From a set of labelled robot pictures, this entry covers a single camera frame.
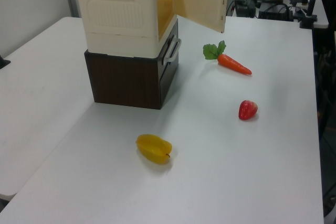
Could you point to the cream cabinet door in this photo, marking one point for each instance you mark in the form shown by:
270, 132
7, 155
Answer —
202, 1

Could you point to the cream plastic cabinet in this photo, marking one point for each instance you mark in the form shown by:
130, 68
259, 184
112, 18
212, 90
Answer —
115, 11

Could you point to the dark brown drawer box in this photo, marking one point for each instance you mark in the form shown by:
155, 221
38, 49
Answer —
123, 82

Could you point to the yellow toy starfruit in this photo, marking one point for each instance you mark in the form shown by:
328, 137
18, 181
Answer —
153, 149

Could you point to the orange toy carrot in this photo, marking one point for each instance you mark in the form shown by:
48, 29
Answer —
232, 64

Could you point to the red toy fruit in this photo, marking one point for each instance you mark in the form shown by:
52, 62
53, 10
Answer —
247, 110

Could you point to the black electronics box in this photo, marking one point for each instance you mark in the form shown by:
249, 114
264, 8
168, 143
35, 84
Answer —
275, 11

